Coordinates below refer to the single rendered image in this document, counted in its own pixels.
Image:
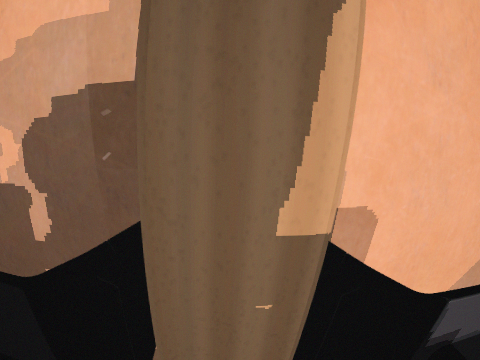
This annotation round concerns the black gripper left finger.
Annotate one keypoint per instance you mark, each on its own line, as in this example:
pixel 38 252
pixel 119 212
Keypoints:
pixel 94 307

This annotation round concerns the brown wooden board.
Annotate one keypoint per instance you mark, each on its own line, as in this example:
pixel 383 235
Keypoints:
pixel 244 116

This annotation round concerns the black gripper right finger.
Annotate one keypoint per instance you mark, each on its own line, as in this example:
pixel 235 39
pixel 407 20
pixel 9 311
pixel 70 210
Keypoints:
pixel 358 313

